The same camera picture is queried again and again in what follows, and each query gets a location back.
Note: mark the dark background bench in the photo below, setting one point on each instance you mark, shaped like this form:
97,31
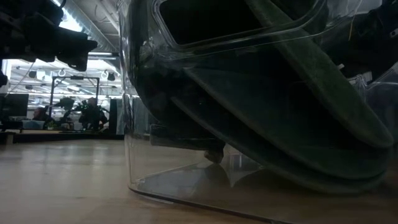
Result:
62,135

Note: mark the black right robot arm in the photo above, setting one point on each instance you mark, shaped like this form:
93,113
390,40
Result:
373,37

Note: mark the grey panel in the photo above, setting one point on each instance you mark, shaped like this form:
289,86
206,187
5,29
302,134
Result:
120,115

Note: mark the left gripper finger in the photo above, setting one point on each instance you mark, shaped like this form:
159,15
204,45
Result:
71,46

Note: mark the black monitor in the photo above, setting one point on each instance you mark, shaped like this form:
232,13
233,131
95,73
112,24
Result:
14,105

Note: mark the long ceiling light strip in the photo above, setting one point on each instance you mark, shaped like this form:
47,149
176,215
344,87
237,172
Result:
102,56

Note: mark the person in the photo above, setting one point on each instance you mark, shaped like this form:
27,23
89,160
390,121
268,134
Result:
92,115

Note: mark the black background rig frame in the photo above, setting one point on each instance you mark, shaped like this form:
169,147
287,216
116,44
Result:
74,78

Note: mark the silver ceiling air duct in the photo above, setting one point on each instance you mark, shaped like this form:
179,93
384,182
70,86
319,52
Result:
93,25

